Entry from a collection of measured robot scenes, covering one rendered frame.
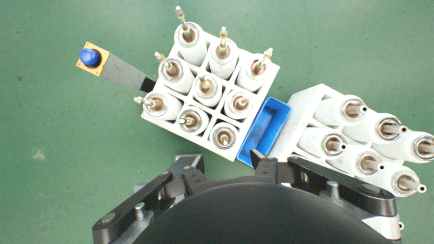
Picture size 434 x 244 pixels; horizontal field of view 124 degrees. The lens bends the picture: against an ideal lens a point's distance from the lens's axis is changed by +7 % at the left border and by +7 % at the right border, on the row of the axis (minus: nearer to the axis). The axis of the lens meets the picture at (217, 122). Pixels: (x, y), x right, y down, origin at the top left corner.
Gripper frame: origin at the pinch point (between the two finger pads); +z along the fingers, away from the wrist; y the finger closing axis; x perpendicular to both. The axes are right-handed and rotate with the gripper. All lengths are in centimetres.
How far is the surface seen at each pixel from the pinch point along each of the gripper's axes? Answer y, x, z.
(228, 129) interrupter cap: 2.1, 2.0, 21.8
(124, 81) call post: -29.6, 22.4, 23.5
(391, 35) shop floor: 90, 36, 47
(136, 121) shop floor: -45, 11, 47
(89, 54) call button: -30.4, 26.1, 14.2
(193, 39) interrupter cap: -4.9, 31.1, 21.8
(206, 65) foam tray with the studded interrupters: -2.7, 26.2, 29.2
